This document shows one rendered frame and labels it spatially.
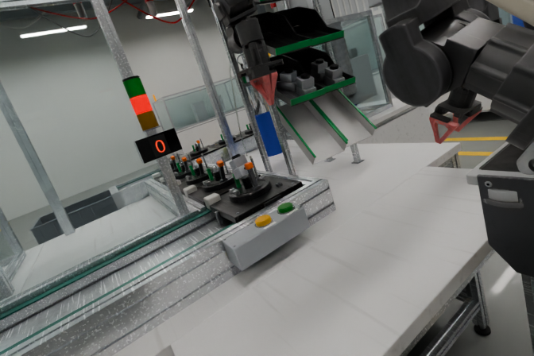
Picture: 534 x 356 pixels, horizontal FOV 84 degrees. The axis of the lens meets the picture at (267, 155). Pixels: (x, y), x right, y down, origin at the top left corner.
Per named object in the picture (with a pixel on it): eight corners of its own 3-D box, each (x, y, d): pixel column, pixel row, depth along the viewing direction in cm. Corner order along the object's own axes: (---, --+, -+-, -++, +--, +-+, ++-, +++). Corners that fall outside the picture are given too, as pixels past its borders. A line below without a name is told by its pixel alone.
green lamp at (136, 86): (147, 92, 88) (141, 76, 87) (130, 97, 85) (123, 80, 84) (145, 95, 92) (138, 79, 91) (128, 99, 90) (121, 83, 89)
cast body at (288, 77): (300, 87, 105) (299, 67, 101) (296, 91, 103) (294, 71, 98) (280, 84, 109) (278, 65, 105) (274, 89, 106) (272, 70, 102)
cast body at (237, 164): (254, 170, 92) (244, 150, 93) (242, 176, 90) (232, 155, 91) (245, 175, 100) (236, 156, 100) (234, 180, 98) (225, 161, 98)
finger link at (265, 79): (257, 109, 77) (245, 73, 75) (279, 101, 81) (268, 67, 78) (271, 106, 71) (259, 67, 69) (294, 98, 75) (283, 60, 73)
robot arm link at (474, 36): (493, 56, 28) (525, 32, 29) (400, 21, 33) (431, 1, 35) (458, 125, 35) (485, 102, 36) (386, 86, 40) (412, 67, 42)
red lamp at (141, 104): (154, 109, 89) (148, 93, 88) (137, 114, 86) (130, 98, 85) (151, 110, 93) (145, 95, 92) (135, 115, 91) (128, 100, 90)
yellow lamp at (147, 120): (160, 125, 90) (154, 109, 89) (144, 130, 87) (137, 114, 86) (157, 125, 94) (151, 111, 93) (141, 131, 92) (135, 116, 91)
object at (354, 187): (462, 149, 111) (460, 142, 110) (-80, 541, 41) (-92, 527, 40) (268, 148, 232) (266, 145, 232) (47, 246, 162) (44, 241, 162)
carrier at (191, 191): (262, 179, 113) (251, 148, 111) (205, 207, 102) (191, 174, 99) (235, 174, 134) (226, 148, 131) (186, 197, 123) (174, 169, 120)
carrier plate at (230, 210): (303, 187, 91) (301, 180, 91) (237, 224, 80) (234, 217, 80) (264, 179, 112) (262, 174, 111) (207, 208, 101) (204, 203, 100)
